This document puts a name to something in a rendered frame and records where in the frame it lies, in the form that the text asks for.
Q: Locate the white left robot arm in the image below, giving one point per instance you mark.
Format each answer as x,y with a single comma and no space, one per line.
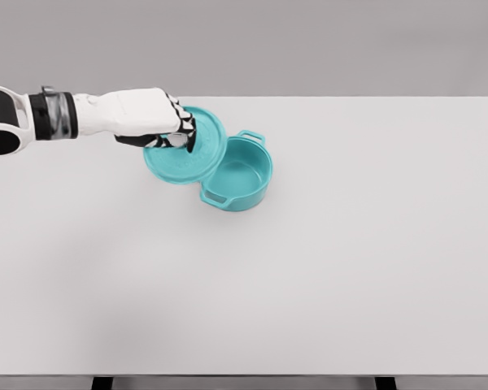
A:
44,118

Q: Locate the teal pot lid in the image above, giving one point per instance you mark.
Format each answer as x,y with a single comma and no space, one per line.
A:
195,162

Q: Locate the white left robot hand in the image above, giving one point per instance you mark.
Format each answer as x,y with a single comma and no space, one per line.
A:
146,111

